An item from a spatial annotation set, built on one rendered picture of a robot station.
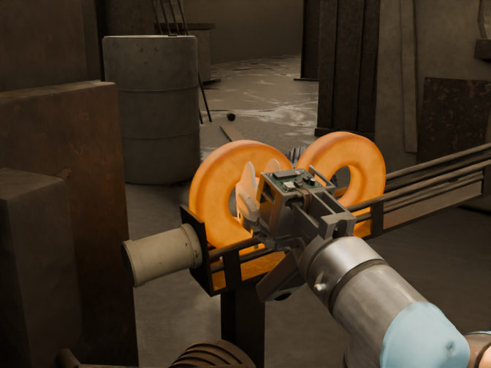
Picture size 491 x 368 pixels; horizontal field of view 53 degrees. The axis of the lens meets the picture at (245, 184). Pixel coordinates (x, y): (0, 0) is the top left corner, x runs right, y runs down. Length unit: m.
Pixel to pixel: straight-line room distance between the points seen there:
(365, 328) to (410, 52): 2.45
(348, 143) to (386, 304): 0.33
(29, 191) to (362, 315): 0.34
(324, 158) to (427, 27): 2.17
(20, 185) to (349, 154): 0.44
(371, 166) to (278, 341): 0.97
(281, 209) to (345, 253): 0.09
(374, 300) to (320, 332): 1.24
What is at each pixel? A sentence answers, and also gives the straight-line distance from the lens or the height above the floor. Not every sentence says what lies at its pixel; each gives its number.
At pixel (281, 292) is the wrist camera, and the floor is 0.64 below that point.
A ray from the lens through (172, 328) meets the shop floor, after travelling 1.72.
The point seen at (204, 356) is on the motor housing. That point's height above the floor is 0.53.
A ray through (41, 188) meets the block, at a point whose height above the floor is 0.80.
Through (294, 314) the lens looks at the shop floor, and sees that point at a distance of 1.78.
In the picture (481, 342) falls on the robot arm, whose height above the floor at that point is 0.64.
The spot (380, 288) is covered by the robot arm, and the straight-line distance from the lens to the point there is 0.47.
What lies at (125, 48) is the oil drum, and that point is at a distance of 3.03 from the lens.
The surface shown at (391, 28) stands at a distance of 2.91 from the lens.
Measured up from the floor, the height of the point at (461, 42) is 0.86.
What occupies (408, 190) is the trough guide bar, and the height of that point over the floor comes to 0.71.
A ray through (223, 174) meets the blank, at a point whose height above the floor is 0.77.
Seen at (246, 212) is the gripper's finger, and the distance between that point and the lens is 0.61.
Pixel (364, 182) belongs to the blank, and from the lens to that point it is 0.77.
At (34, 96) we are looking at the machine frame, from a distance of 0.66.
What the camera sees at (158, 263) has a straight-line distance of 0.63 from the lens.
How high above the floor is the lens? 0.95
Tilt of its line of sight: 18 degrees down
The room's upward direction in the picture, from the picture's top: straight up
